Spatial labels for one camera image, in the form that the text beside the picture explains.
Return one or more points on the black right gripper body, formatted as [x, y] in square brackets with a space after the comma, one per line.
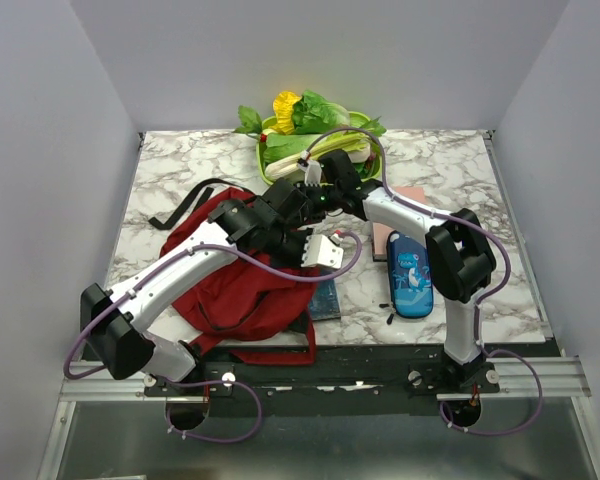
[321, 199]

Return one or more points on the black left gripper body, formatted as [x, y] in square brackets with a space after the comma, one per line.
[289, 249]

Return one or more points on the red student backpack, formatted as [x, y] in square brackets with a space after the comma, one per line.
[243, 301]

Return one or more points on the teal notebook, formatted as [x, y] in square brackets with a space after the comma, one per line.
[324, 304]

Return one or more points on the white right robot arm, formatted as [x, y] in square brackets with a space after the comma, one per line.
[459, 250]

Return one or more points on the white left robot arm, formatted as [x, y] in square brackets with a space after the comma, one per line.
[133, 326]

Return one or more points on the toy celery stalk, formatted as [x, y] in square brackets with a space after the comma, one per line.
[290, 160]

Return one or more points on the pink book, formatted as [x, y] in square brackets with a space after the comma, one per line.
[380, 232]

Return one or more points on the green toy lettuce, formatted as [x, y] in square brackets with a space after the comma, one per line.
[314, 114]

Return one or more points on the green plastic tray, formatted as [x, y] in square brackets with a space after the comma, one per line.
[265, 170]

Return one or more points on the yellow toy flower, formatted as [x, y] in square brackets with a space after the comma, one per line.
[283, 107]

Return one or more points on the green leafy sprig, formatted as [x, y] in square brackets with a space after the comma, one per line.
[250, 121]

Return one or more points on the blue dinosaur pencil case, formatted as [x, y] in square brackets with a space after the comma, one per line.
[411, 288]

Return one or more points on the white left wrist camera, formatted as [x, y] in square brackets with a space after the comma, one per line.
[323, 251]

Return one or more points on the aluminium frame rail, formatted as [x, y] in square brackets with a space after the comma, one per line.
[506, 378]

